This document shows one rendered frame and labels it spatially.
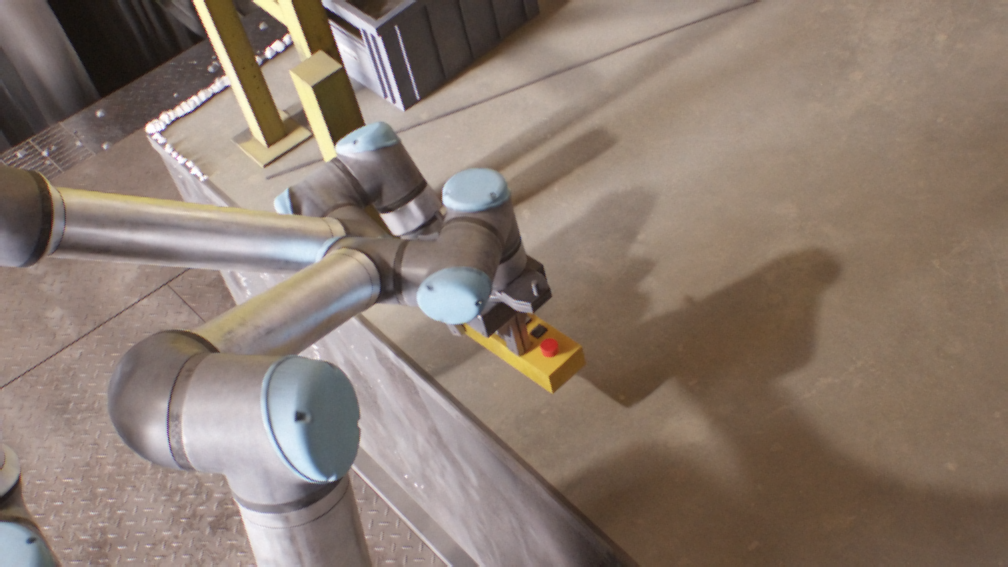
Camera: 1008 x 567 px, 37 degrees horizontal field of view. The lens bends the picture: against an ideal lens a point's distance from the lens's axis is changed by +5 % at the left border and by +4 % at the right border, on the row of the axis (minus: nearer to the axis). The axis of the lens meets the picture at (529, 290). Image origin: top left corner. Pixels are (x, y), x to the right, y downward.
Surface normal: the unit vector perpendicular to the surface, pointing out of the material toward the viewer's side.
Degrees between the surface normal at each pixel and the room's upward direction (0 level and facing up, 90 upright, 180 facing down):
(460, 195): 5
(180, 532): 0
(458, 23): 90
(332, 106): 90
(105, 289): 0
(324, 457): 83
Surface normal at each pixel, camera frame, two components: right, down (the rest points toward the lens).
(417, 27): 0.66, 0.47
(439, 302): -0.13, 0.75
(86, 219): 0.71, -0.04
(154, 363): -0.33, -0.79
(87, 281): -0.18, -0.66
